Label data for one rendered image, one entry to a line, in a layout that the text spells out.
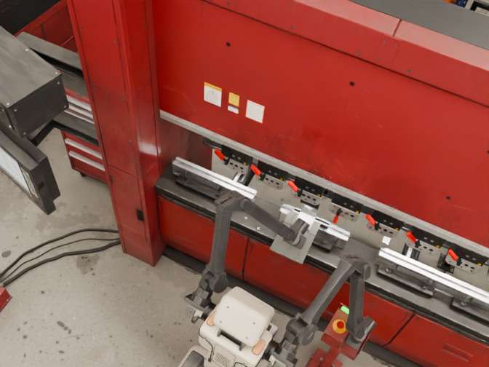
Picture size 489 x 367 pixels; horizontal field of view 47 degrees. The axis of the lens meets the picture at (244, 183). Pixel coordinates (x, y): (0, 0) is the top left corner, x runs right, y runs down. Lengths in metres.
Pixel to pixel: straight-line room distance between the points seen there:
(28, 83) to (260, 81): 0.90
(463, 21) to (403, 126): 0.43
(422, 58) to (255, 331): 1.20
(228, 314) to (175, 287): 1.56
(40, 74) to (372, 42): 1.23
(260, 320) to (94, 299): 1.79
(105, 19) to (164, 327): 2.13
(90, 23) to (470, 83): 1.43
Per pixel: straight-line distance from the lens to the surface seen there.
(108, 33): 2.33
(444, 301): 3.12
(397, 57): 2.02
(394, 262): 3.02
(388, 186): 2.53
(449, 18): 2.13
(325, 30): 2.05
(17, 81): 2.28
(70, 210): 4.22
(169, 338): 3.71
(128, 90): 2.49
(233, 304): 2.30
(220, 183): 3.08
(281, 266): 3.24
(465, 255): 2.78
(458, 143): 2.25
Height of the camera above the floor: 3.51
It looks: 55 degrees down
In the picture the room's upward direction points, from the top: 8 degrees clockwise
